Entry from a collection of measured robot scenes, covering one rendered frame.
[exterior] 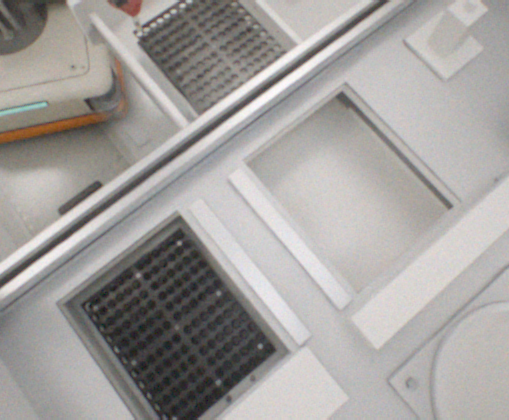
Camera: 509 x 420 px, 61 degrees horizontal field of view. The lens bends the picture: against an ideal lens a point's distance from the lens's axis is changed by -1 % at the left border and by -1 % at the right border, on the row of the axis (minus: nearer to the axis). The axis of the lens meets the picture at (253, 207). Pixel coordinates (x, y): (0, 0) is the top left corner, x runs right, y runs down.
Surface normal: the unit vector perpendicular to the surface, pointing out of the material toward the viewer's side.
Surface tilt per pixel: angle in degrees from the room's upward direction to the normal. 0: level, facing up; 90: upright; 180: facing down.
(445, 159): 0
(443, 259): 0
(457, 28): 90
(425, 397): 0
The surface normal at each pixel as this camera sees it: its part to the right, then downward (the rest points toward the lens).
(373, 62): 0.00, -0.25
